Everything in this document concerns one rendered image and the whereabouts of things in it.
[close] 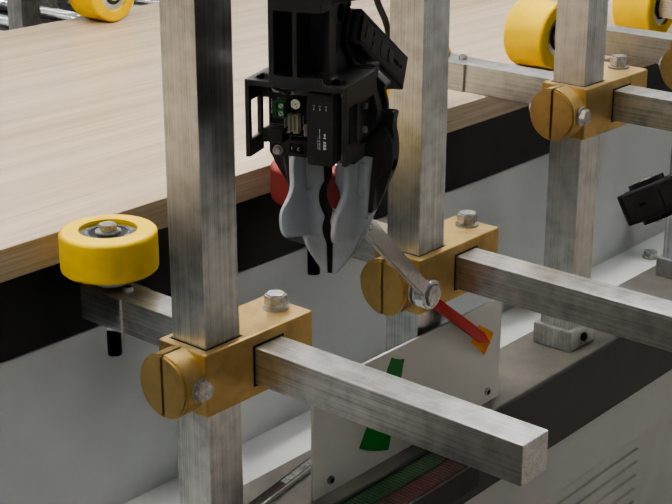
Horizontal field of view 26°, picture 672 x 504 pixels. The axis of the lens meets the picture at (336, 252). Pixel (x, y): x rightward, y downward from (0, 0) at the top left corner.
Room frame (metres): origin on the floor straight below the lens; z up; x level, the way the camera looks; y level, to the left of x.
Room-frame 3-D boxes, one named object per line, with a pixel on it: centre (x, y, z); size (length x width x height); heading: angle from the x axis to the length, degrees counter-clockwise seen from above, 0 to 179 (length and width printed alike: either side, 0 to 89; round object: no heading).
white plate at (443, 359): (1.13, -0.07, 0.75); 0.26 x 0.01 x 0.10; 139
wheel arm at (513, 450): (0.98, 0.04, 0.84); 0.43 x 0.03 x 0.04; 49
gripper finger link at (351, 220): (0.94, -0.01, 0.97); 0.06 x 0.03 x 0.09; 159
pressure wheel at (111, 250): (1.11, 0.18, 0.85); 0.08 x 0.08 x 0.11
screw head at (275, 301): (1.04, 0.05, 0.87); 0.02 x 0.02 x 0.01
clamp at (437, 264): (1.19, -0.08, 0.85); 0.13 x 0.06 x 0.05; 139
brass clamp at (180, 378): (1.00, 0.08, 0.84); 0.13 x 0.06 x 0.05; 139
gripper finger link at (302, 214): (0.95, 0.02, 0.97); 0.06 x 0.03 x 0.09; 159
